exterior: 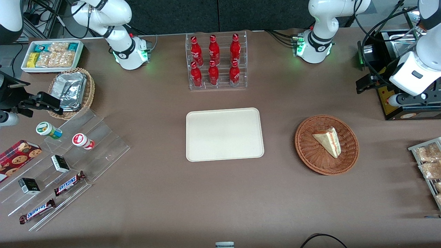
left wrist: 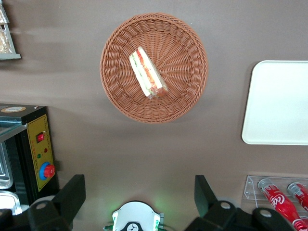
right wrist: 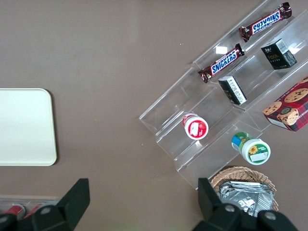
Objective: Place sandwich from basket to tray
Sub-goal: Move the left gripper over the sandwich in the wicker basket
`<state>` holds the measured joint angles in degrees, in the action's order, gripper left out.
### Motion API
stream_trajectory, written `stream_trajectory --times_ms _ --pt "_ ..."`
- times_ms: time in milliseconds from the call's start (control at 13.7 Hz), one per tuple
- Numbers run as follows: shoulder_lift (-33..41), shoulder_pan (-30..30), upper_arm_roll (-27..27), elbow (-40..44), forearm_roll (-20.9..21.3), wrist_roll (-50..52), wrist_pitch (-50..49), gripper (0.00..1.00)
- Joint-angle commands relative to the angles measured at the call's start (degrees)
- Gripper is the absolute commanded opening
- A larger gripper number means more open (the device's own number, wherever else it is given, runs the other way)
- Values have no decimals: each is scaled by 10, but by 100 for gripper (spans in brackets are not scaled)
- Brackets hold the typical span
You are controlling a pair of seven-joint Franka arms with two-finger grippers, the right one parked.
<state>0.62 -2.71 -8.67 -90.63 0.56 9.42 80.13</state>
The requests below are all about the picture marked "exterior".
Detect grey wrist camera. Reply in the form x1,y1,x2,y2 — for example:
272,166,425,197
387,94,414,107
0,111,20,127

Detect black left base cables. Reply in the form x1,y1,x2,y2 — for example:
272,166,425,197
265,29,299,48

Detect small black carton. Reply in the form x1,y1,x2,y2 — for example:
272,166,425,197
18,177,41,195
51,155,71,174

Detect small tan wicker basket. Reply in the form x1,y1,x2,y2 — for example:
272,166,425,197
47,67,96,121

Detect clear cracker bag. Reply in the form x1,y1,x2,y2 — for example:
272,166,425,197
55,51,76,68
48,42,70,53
35,52,58,68

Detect red cola bottle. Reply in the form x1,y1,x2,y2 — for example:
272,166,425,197
190,61,203,88
229,60,240,87
208,35,221,65
230,33,242,64
190,36,204,66
208,60,220,86

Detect green lid yoghurt cup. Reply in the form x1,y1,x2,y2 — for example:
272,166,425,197
36,122,63,140

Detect clear acrylic bottle rack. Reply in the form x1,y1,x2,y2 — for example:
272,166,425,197
185,31,248,91

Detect black hot food display case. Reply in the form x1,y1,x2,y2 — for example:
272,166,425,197
357,29,441,121

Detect grey wire rack tray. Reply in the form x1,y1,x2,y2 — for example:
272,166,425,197
408,137,441,211

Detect clear acrylic step display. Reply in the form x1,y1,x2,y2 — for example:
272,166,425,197
0,108,131,232

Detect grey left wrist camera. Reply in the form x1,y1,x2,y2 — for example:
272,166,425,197
387,94,414,107

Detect silver foil pack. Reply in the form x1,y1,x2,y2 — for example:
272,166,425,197
51,72,87,112

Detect aluminium frame with cables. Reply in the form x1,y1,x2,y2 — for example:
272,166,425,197
21,0,71,39

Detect cream plastic tray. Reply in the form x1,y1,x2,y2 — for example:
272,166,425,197
186,107,265,162

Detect triangular sandwich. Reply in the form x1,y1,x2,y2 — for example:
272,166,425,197
312,127,342,159

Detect large brown wicker basket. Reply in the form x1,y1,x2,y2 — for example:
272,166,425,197
295,115,360,176

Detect Snickers chocolate bar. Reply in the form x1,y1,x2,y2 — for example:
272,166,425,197
53,171,86,197
19,198,57,225

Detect steel food pan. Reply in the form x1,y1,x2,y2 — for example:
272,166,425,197
389,33,422,59

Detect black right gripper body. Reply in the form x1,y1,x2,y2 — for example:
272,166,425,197
0,71,31,111

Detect black floor cable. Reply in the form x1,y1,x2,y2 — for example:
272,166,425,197
299,233,349,248

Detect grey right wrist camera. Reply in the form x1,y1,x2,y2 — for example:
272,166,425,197
0,111,20,127

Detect red lid yoghurt cup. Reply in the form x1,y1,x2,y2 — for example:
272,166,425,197
72,133,95,150

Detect white rectangular snack bin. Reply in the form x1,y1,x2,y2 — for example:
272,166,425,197
21,40,84,74

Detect red tartan cookie box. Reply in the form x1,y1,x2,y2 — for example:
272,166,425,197
0,139,43,183

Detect grey right base cable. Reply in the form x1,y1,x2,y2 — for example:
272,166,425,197
144,34,158,53

